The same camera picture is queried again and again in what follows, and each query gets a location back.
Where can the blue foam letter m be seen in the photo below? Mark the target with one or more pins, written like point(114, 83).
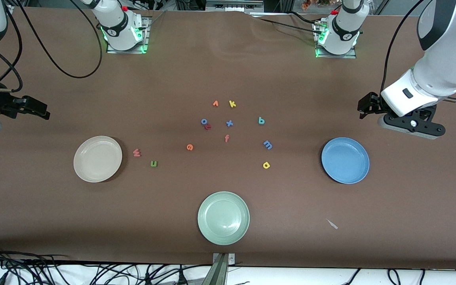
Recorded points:
point(267, 145)

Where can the pink foam letter w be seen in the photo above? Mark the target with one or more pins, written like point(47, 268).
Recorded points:
point(136, 152)

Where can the yellow foam letter a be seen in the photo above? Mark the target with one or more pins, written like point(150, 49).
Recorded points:
point(264, 165)

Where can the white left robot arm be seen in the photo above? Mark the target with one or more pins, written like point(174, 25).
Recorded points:
point(441, 75)

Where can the blue round plate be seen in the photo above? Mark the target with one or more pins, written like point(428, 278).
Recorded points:
point(345, 160)

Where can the beige round plate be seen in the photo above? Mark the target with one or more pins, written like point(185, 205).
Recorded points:
point(97, 159)

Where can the orange brown clutter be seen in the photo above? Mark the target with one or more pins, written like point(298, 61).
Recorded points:
point(306, 4)

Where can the small white paper scrap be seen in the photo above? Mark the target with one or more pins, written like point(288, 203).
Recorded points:
point(332, 224)

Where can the brown table cover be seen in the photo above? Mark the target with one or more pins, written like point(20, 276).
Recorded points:
point(172, 79)

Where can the pale green round plate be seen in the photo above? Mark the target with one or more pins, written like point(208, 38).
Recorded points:
point(223, 218)

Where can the aluminium frame beam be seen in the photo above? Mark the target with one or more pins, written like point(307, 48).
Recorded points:
point(232, 6)

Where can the grey metal camera post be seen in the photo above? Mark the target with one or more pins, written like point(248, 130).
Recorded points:
point(222, 273)

